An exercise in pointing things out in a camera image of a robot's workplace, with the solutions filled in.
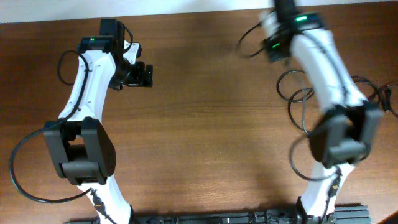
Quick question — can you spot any black audio jack cable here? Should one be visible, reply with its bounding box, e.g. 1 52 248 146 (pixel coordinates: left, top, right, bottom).
287 75 392 134

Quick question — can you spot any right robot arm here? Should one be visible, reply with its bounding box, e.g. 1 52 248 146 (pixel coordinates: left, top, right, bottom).
260 1 382 223

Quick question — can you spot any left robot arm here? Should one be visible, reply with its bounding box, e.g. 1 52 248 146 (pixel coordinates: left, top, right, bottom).
44 19 153 223

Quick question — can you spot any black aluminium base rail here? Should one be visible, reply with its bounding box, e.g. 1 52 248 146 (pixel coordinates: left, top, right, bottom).
65 203 371 224

